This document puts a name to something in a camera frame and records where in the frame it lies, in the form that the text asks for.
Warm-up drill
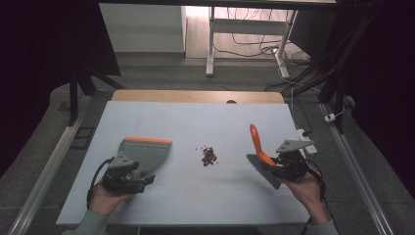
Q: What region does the grey dustpan with orange edge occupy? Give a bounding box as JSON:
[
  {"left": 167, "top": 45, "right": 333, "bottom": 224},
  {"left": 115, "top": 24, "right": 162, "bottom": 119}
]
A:
[{"left": 116, "top": 136, "right": 173, "bottom": 180}]

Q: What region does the black metal stand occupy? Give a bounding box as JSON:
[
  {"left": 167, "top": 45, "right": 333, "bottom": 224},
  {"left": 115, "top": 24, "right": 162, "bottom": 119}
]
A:
[
  {"left": 66, "top": 64, "right": 127, "bottom": 127},
  {"left": 286, "top": 12, "right": 374, "bottom": 135}
]

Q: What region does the wooden table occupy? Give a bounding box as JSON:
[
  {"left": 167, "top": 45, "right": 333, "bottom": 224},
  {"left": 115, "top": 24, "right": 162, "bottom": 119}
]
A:
[{"left": 111, "top": 89, "right": 286, "bottom": 105}]

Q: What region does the person's left hand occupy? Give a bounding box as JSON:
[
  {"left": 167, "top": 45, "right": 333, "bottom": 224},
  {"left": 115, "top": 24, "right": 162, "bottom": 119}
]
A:
[{"left": 88, "top": 183, "right": 135, "bottom": 217}]

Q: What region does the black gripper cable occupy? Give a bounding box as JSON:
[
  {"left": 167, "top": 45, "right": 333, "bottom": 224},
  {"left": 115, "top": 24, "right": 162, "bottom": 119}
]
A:
[
  {"left": 299, "top": 159, "right": 328, "bottom": 235},
  {"left": 85, "top": 157, "right": 115, "bottom": 211}
]

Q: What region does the pile of red crumbs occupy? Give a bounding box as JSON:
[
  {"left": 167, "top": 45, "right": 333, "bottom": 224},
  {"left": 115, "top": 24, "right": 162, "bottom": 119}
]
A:
[{"left": 195, "top": 145, "right": 219, "bottom": 167}]

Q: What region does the aluminium rail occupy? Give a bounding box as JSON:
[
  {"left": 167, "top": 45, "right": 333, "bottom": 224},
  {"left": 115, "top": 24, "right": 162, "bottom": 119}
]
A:
[
  {"left": 6, "top": 94, "right": 95, "bottom": 235},
  {"left": 318, "top": 102, "right": 396, "bottom": 235}
]

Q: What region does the black rectangular floor frame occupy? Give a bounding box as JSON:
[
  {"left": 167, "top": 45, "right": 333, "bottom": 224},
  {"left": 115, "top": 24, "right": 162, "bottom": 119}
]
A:
[{"left": 69, "top": 125, "right": 96, "bottom": 151}]

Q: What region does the grey brush with orange handle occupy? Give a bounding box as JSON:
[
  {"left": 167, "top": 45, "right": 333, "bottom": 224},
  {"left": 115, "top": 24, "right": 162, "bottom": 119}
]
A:
[{"left": 246, "top": 122, "right": 282, "bottom": 191}]

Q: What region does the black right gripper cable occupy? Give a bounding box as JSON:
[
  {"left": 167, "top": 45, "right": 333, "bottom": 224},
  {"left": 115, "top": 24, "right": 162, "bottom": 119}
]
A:
[{"left": 299, "top": 159, "right": 328, "bottom": 235}]

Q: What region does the white desk frame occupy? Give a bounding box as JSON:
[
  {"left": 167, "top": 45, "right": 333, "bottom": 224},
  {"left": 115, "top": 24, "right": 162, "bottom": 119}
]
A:
[{"left": 205, "top": 6, "right": 299, "bottom": 79}]

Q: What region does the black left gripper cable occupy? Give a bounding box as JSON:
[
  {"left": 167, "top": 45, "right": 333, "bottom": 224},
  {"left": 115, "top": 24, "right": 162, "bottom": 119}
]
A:
[{"left": 85, "top": 157, "right": 115, "bottom": 211}]

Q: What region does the black curtain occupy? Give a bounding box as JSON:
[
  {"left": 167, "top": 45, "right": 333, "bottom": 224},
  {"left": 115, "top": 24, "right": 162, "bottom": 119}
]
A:
[
  {"left": 0, "top": 0, "right": 122, "bottom": 179},
  {"left": 337, "top": 0, "right": 415, "bottom": 199}
]

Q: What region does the light blue table mat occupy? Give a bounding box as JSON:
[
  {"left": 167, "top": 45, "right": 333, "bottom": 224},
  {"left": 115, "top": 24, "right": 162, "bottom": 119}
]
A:
[{"left": 55, "top": 100, "right": 311, "bottom": 228}]

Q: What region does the white cabinet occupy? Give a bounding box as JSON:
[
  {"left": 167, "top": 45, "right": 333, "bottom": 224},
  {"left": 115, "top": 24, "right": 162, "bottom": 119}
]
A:
[{"left": 98, "top": 2, "right": 187, "bottom": 54}]

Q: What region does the white power strip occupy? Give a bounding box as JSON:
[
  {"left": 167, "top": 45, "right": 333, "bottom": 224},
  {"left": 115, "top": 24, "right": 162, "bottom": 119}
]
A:
[{"left": 296, "top": 128, "right": 318, "bottom": 156}]

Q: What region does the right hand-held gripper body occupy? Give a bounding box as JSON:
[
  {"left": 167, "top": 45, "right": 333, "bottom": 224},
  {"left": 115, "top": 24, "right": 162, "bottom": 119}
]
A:
[{"left": 275, "top": 139, "right": 315, "bottom": 183}]

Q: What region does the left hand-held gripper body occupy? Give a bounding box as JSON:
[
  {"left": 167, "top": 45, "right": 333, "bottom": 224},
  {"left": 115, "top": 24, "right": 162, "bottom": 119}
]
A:
[{"left": 101, "top": 152, "right": 146, "bottom": 195}]

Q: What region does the tangle of black floor cables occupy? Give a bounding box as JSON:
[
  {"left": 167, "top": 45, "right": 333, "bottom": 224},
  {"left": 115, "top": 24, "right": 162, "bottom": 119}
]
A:
[{"left": 212, "top": 7, "right": 311, "bottom": 68}]

